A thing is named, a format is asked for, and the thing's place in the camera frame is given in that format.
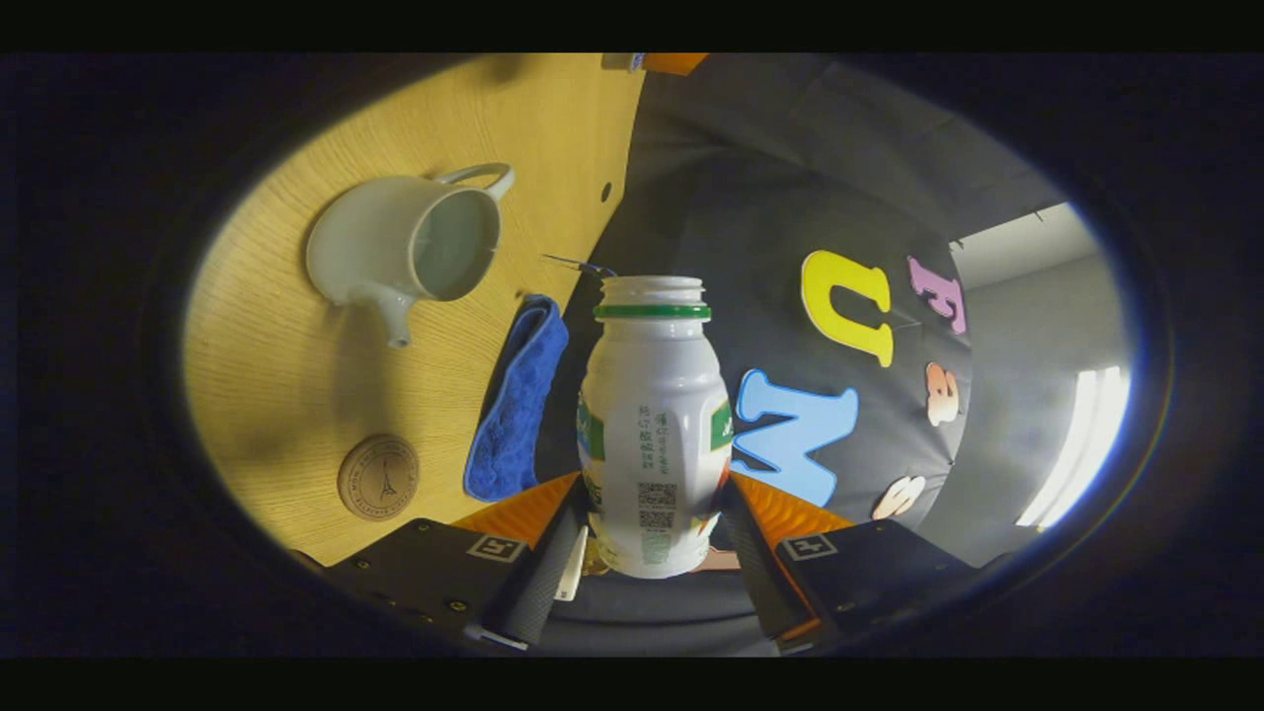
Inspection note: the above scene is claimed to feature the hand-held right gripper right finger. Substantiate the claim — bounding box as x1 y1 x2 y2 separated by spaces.
716 471 998 653

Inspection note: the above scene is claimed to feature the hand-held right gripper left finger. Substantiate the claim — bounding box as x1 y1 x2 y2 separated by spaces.
316 471 591 653

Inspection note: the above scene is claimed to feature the white water bottle green label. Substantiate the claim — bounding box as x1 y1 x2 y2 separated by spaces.
576 276 735 580

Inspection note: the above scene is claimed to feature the round wooden coaster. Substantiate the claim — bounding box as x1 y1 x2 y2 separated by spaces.
337 434 421 521

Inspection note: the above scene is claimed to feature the white teacup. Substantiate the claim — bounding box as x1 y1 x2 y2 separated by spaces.
305 162 516 349

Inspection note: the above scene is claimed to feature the black backdrop cloth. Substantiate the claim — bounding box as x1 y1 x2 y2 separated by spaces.
533 54 1077 658

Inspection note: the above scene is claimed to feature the blue towel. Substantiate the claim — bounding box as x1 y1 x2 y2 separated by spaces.
463 254 618 503

